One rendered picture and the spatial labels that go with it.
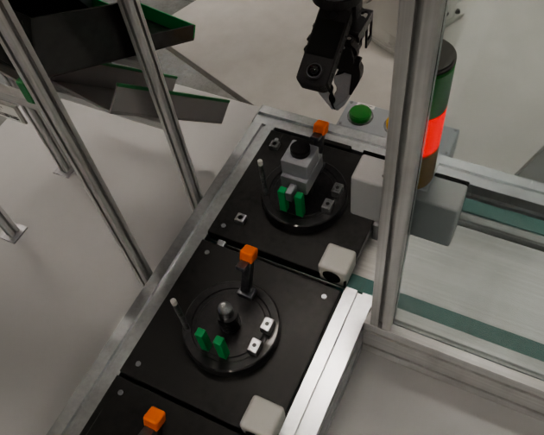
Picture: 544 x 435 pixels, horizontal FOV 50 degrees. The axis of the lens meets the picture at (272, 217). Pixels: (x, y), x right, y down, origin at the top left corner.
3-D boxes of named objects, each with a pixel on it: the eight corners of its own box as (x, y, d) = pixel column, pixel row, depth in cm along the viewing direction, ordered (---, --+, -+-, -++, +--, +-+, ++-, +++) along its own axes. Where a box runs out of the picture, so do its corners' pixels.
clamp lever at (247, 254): (243, 283, 86) (245, 242, 82) (256, 288, 85) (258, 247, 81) (231, 298, 83) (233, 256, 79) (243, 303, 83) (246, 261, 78)
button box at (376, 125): (349, 121, 116) (349, 97, 111) (455, 150, 109) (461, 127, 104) (335, 146, 112) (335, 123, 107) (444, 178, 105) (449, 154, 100)
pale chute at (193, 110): (168, 98, 112) (175, 75, 110) (222, 123, 106) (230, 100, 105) (48, 81, 87) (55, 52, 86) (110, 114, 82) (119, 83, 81)
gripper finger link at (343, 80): (363, 94, 97) (365, 49, 90) (350, 118, 95) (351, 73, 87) (345, 90, 98) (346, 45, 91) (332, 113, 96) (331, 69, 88)
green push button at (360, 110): (353, 109, 110) (354, 101, 109) (374, 114, 109) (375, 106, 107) (345, 123, 108) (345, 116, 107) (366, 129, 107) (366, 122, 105)
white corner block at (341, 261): (329, 255, 93) (328, 241, 90) (356, 264, 91) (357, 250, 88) (317, 279, 91) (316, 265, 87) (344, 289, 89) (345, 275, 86)
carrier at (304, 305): (205, 245, 96) (188, 199, 86) (342, 296, 89) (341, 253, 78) (123, 376, 85) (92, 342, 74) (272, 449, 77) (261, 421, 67)
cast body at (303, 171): (298, 158, 95) (295, 128, 89) (323, 166, 94) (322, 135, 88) (275, 197, 91) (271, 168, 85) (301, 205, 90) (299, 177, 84)
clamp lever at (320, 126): (313, 159, 98) (318, 118, 94) (324, 162, 98) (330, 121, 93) (305, 169, 96) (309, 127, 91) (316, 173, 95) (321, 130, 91)
